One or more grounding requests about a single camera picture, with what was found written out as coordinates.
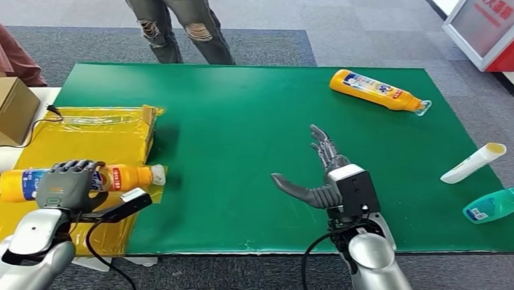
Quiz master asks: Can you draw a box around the seated person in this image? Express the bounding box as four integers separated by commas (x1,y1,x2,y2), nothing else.
0,9,53,89

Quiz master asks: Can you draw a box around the standing person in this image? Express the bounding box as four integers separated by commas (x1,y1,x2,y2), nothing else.
107,0,240,68

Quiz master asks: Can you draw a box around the green table mat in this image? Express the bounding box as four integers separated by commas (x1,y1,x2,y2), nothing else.
45,48,514,277

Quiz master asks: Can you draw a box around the white paper sheet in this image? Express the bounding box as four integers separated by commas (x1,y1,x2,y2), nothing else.
70,252,159,275

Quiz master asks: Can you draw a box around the red and white sign stand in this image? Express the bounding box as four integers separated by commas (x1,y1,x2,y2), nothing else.
439,0,514,75

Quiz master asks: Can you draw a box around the white tube bottle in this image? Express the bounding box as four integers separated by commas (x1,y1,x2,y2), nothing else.
439,139,508,188

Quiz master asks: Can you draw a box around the yellow labelled plastic bottle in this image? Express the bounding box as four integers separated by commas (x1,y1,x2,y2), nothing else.
327,68,433,117
0,155,168,212

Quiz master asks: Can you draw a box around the yellow film wrapped box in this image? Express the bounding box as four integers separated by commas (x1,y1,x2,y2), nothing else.
0,97,172,269

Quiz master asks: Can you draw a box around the teal plastic bottle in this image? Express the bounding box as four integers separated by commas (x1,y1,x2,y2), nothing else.
461,184,514,228

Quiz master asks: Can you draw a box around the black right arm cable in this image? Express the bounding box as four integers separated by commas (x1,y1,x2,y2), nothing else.
299,224,351,290

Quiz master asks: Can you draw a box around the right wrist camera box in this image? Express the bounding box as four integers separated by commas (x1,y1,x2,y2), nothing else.
325,162,384,222

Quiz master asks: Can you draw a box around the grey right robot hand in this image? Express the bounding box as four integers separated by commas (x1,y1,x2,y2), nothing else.
269,121,353,212

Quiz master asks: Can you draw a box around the thin black cable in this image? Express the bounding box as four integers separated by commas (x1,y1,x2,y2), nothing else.
0,102,65,155

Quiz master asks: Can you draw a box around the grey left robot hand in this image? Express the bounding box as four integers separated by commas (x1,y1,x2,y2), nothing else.
34,156,111,216

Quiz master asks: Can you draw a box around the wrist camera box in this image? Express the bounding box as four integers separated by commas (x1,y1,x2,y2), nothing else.
80,184,154,227
325,162,384,222

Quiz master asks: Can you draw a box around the brown cardboard box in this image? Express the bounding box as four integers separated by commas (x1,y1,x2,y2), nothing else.
0,71,43,151

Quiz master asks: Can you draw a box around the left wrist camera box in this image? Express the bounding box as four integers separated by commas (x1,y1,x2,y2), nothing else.
80,184,154,227

